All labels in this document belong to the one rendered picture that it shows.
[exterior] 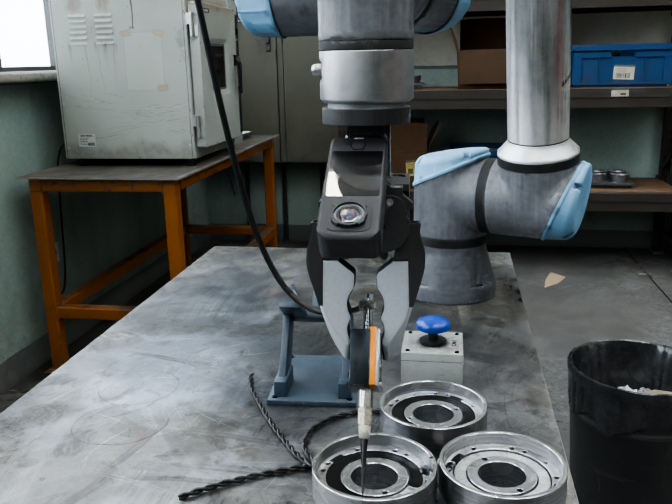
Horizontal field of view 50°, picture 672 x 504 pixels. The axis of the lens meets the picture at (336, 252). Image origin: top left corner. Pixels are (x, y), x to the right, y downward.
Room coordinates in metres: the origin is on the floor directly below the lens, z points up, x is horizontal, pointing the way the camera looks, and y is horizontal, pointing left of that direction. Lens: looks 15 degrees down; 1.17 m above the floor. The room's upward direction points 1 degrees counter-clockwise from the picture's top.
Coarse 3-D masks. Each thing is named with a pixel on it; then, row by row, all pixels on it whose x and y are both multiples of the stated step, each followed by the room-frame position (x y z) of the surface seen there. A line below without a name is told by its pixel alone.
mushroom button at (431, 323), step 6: (420, 318) 0.80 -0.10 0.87; (426, 318) 0.79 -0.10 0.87; (432, 318) 0.79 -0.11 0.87; (438, 318) 0.79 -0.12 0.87; (444, 318) 0.79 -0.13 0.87; (420, 324) 0.78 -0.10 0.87; (426, 324) 0.78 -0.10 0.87; (432, 324) 0.78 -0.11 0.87; (438, 324) 0.78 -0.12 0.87; (444, 324) 0.78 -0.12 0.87; (420, 330) 0.78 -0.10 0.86; (426, 330) 0.78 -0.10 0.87; (432, 330) 0.77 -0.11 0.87; (438, 330) 0.77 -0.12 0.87; (444, 330) 0.78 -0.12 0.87; (432, 336) 0.79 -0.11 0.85
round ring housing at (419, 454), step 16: (336, 448) 0.57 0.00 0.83; (352, 448) 0.58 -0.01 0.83; (368, 448) 0.58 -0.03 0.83; (384, 448) 0.58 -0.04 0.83; (400, 448) 0.58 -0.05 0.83; (416, 448) 0.57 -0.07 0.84; (320, 464) 0.56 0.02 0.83; (352, 464) 0.56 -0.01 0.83; (368, 464) 0.56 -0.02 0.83; (384, 464) 0.56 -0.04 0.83; (432, 464) 0.54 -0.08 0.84; (320, 480) 0.51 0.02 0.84; (352, 480) 0.55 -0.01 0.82; (368, 480) 0.56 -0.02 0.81; (384, 480) 0.56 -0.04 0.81; (400, 480) 0.53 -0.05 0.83; (432, 480) 0.51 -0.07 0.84; (320, 496) 0.51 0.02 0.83; (336, 496) 0.50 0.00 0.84; (352, 496) 0.49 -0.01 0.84; (400, 496) 0.49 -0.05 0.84; (416, 496) 0.50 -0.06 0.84; (432, 496) 0.51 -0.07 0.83
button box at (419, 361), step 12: (408, 336) 0.81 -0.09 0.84; (420, 336) 0.81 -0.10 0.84; (444, 336) 0.81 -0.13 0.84; (456, 336) 0.81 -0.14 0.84; (408, 348) 0.77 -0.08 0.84; (420, 348) 0.77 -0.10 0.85; (432, 348) 0.77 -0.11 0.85; (444, 348) 0.77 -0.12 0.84; (456, 348) 0.77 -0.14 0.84; (408, 360) 0.76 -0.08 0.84; (420, 360) 0.76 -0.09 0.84; (432, 360) 0.76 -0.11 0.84; (444, 360) 0.76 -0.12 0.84; (456, 360) 0.75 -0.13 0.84; (408, 372) 0.76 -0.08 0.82; (420, 372) 0.76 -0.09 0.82; (432, 372) 0.76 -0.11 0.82; (444, 372) 0.76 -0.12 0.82; (456, 372) 0.75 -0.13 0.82
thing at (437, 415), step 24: (408, 384) 0.69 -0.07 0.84; (432, 384) 0.69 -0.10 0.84; (456, 384) 0.69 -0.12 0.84; (384, 408) 0.64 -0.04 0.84; (408, 408) 0.66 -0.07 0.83; (432, 408) 0.67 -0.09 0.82; (456, 408) 0.66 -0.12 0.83; (480, 408) 0.65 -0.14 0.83; (384, 432) 0.63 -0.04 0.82; (408, 432) 0.60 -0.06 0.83; (432, 432) 0.59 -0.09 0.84; (456, 432) 0.60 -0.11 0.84
